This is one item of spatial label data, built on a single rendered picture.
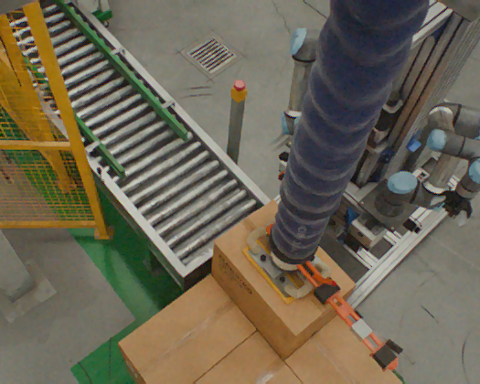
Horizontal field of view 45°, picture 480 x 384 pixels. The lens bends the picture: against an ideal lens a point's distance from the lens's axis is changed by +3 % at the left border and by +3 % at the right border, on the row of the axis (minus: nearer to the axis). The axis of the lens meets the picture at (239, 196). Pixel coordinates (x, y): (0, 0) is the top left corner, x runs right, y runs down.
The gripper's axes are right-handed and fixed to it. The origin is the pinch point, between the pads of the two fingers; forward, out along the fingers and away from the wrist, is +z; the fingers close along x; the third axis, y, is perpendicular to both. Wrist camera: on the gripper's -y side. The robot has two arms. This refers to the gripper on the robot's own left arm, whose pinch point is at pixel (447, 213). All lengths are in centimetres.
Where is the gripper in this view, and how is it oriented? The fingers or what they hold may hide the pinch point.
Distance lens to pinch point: 239.7
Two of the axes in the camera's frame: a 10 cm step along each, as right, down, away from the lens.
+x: 7.0, 6.4, -3.2
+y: -7.1, 5.8, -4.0
